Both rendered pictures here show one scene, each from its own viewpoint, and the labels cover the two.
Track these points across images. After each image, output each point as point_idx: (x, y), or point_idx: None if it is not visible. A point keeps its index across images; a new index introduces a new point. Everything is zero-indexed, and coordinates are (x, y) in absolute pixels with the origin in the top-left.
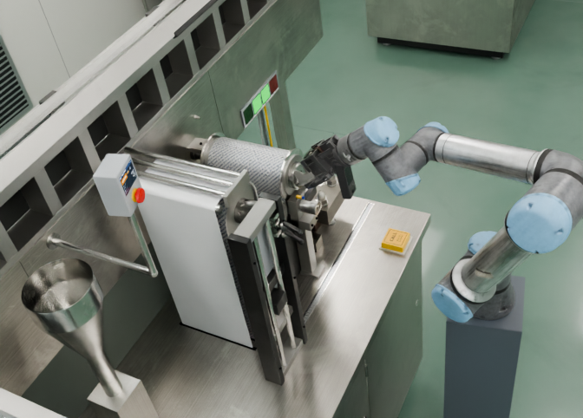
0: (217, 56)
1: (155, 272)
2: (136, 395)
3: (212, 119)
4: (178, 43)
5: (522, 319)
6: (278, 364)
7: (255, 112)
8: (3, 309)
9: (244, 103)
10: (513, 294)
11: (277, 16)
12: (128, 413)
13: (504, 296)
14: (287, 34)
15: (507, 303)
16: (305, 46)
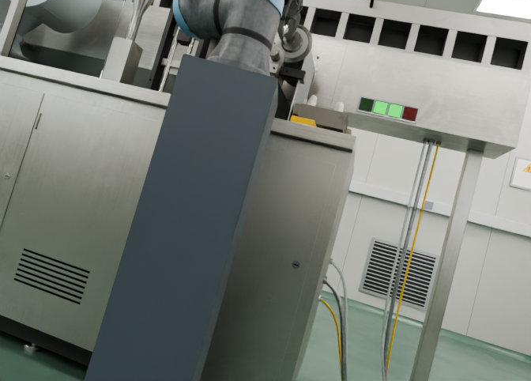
0: (363, 44)
1: None
2: (125, 43)
3: (330, 73)
4: (335, 10)
5: (204, 59)
6: (151, 73)
7: (374, 111)
8: (163, 24)
9: (367, 96)
10: (234, 51)
11: (447, 73)
12: (115, 45)
13: (224, 40)
14: (454, 96)
15: (220, 51)
16: (478, 130)
